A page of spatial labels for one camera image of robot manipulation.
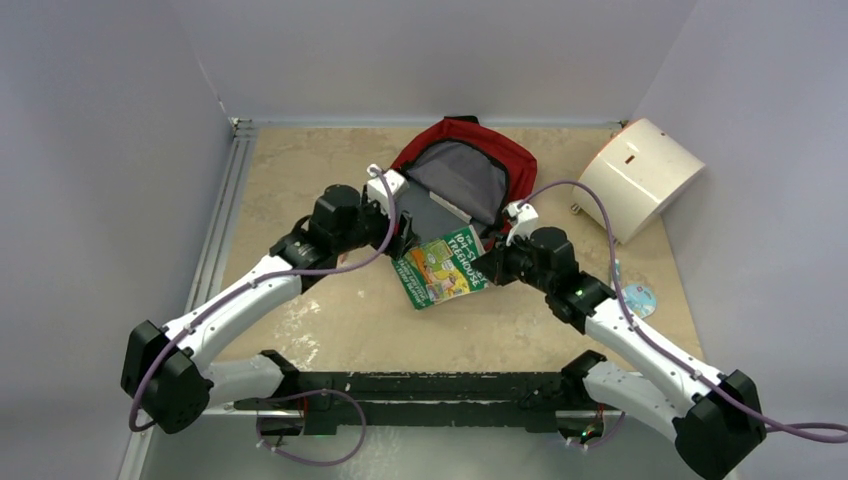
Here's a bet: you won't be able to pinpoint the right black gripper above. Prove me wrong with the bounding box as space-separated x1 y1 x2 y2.
474 229 554 293

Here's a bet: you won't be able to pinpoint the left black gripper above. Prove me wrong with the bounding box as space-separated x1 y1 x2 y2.
334 185 419 259

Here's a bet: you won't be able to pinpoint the green treehouse book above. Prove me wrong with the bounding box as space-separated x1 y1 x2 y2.
392 226 489 310

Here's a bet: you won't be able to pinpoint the floral cover book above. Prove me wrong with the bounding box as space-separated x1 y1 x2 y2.
429 192 472 224

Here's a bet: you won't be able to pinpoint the red backpack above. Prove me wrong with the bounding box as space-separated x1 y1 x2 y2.
391 116 538 249

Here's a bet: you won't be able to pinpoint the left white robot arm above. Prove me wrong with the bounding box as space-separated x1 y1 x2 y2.
120 172 412 434

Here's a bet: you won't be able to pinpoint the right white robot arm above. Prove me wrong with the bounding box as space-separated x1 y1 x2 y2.
471 227 766 479

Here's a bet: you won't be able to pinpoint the cream round lunch box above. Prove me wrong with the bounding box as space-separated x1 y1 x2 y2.
578 118 705 244

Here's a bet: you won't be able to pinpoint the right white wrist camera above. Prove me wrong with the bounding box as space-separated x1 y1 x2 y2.
503 200 539 246

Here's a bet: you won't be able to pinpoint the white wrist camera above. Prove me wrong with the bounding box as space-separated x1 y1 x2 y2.
503 200 539 246
365 164 408 214

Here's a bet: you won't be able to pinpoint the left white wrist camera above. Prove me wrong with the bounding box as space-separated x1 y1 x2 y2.
365 164 408 214

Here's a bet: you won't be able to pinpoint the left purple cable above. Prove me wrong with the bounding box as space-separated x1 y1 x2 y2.
127 168 399 466

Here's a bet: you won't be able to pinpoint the purple cable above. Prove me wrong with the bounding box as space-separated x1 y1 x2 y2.
516 180 848 452
127 168 399 466

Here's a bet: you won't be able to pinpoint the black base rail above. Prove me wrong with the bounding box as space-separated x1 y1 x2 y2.
234 371 617 442

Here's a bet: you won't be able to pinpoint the aluminium frame rails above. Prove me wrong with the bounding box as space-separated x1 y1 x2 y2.
144 125 692 479

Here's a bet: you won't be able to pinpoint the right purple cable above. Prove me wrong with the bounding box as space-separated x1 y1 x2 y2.
516 180 848 452

